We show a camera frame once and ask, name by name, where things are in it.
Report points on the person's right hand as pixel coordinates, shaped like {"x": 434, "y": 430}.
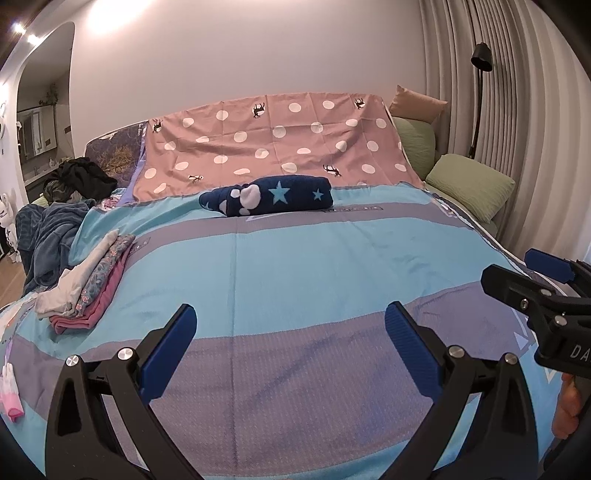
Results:
{"x": 565, "y": 410}

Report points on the pink folded garment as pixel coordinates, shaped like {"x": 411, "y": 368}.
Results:
{"x": 87, "y": 321}

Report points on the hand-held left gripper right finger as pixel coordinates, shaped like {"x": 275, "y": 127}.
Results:
{"x": 411, "y": 355}

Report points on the stack of folded clothes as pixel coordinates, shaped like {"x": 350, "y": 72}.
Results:
{"x": 69, "y": 281}

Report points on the blue grey striped bed cover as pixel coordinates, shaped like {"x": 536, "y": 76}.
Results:
{"x": 300, "y": 258}

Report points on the purple tree-print cloth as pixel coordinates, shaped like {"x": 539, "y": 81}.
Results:
{"x": 115, "y": 152}

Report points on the floral folded garment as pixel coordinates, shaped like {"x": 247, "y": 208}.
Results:
{"x": 104, "y": 267}

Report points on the pink polka dot sheet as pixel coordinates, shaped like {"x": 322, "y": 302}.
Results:
{"x": 277, "y": 138}

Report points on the dried plant decoration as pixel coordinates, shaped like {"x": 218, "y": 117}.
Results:
{"x": 50, "y": 94}

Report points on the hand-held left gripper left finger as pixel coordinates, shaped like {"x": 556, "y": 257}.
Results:
{"x": 168, "y": 355}

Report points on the wall mirror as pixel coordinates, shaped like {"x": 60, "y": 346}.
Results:
{"x": 32, "y": 134}

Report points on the blue fleece star-print pajama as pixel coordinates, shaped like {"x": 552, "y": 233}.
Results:
{"x": 286, "y": 194}

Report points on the white wall decoration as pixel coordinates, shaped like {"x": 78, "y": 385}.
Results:
{"x": 2, "y": 120}

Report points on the pile of dark clothes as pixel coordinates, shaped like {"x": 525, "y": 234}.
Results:
{"x": 83, "y": 177}

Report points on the black floor lamp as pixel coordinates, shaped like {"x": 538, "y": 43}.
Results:
{"x": 481, "y": 55}

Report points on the beige curtain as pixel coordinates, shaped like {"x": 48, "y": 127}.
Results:
{"x": 531, "y": 138}

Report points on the white cat figurine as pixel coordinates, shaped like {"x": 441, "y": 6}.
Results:
{"x": 4, "y": 212}

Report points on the small green pillow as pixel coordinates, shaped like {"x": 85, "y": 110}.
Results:
{"x": 471, "y": 184}

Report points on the large green pillow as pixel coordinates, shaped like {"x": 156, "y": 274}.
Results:
{"x": 415, "y": 143}

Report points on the tan pillow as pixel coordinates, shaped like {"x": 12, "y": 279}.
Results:
{"x": 415, "y": 104}

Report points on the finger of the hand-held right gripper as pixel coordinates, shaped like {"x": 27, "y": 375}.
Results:
{"x": 549, "y": 265}
{"x": 512, "y": 286}

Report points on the pink and white small cloth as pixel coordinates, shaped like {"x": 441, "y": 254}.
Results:
{"x": 10, "y": 392}

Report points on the teal fleece blanket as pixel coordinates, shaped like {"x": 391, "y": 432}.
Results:
{"x": 46, "y": 235}

